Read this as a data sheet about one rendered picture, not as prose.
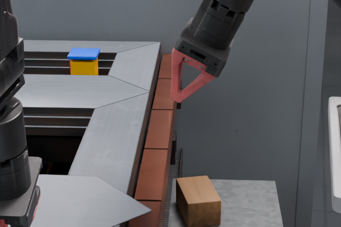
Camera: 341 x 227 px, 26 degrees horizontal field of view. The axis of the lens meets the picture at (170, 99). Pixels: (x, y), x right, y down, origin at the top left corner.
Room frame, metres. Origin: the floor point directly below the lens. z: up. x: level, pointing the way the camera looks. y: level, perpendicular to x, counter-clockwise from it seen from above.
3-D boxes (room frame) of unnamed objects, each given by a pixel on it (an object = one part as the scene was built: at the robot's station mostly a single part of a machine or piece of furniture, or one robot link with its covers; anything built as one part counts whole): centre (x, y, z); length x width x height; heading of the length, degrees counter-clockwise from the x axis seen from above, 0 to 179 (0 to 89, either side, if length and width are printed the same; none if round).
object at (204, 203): (1.17, -0.05, 0.71); 0.10 x 0.06 x 0.05; 11
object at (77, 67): (1.48, 0.18, 0.78); 0.05 x 0.05 x 0.19; 87
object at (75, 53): (1.48, 0.18, 0.88); 0.06 x 0.06 x 0.02; 87
